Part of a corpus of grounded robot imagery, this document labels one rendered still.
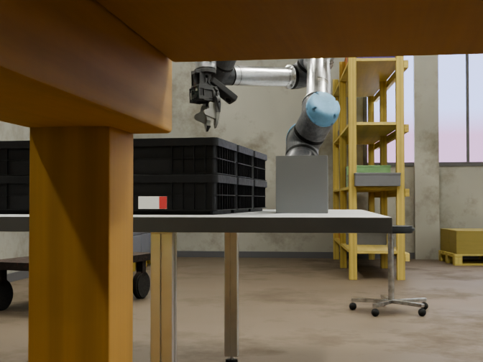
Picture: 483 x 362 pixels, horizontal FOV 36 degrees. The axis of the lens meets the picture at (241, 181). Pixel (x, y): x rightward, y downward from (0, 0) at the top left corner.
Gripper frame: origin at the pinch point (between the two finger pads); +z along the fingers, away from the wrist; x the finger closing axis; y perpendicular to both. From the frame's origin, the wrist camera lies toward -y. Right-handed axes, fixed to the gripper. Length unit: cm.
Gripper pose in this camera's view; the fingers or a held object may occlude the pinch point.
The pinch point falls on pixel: (213, 126)
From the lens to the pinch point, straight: 262.1
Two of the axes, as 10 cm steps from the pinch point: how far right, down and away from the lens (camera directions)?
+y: -8.4, -0.6, -5.3
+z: 0.4, 9.9, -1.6
